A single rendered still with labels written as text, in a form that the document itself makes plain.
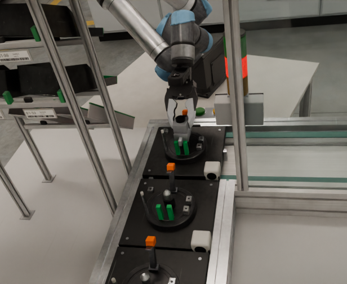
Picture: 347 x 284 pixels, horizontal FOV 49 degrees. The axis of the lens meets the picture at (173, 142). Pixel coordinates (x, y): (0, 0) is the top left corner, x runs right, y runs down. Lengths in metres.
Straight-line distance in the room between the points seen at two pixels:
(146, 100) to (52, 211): 0.67
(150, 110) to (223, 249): 0.84
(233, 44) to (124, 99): 1.01
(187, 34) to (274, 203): 0.57
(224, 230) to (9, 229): 0.72
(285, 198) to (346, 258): 0.21
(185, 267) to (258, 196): 0.32
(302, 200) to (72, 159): 0.86
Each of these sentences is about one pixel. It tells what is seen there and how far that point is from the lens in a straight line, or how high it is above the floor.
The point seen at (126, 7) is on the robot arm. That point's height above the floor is 1.33.
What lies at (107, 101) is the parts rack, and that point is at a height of 1.20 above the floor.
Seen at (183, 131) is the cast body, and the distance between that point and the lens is 1.17.
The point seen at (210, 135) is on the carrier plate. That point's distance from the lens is 1.29.
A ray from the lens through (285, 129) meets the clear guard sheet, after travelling 0.98.
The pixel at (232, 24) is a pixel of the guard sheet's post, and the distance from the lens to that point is 0.83.
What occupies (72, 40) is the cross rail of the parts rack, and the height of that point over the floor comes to 1.39.
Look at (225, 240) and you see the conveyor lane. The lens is 1.01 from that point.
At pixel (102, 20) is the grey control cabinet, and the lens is 4.54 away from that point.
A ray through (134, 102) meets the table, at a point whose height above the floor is 0.86.
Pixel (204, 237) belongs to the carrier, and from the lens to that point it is 0.98.
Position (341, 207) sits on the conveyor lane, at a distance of 1.17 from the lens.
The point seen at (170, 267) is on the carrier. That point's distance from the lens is 0.97.
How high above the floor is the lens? 1.78
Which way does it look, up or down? 39 degrees down
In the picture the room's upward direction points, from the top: 12 degrees counter-clockwise
